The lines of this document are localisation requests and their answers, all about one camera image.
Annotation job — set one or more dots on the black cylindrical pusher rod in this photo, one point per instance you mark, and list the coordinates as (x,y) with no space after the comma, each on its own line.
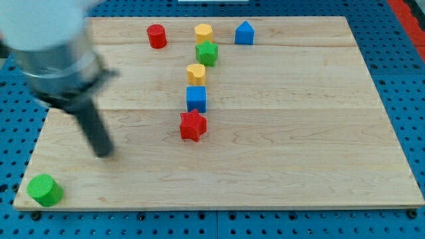
(94,130)

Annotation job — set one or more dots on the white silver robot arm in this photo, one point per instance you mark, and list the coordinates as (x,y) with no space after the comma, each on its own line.
(51,44)

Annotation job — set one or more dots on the red star block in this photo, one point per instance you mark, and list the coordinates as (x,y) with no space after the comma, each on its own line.
(192,125)

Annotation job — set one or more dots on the green star block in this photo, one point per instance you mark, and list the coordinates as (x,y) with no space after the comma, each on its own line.
(207,53)

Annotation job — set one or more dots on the green cylinder block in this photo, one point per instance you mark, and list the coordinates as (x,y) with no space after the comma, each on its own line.
(45,190)

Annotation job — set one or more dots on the red cylinder block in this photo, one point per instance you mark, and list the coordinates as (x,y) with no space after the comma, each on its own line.
(157,36)

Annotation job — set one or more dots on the blue cube block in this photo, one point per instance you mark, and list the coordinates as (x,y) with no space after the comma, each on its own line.
(196,98)

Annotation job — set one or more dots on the yellow heart block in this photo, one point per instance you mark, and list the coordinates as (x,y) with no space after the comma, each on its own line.
(196,74)

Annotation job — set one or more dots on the yellow hexagon block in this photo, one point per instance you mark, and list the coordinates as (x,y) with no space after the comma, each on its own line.
(204,32)

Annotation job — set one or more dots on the light wooden board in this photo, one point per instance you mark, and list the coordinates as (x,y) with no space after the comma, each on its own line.
(294,122)

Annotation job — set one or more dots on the blue pentagon block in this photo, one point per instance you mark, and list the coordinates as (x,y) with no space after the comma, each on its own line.
(244,34)

